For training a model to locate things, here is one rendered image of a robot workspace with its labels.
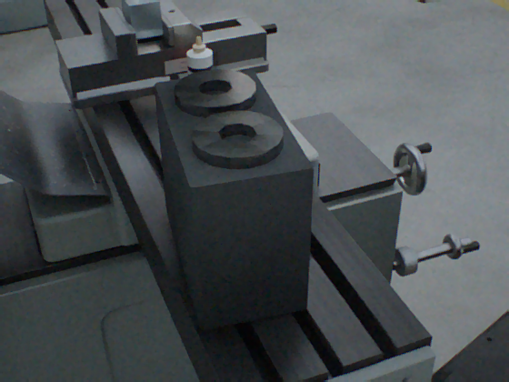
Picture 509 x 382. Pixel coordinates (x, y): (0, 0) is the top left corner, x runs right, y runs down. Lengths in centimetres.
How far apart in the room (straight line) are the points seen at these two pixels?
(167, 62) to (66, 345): 52
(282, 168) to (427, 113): 253
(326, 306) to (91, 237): 50
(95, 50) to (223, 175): 61
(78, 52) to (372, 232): 64
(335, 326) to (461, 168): 210
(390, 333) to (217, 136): 28
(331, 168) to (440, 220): 121
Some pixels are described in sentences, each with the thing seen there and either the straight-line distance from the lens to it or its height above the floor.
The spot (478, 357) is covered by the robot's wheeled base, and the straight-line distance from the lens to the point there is 128.
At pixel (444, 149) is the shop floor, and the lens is 293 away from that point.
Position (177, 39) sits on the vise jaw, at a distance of 120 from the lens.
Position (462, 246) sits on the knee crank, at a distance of 155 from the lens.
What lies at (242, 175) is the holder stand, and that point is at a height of 115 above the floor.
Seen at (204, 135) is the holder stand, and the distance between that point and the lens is 70.
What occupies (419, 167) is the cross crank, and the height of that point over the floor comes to 69.
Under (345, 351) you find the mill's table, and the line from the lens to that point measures 75.
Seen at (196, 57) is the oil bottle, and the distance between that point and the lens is 113.
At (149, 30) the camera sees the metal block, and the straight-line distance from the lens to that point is 121.
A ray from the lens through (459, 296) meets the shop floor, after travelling 226.
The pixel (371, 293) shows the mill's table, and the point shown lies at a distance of 82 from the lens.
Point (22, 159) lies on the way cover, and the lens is 114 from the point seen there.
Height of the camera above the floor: 152
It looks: 35 degrees down
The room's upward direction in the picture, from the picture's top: 1 degrees counter-clockwise
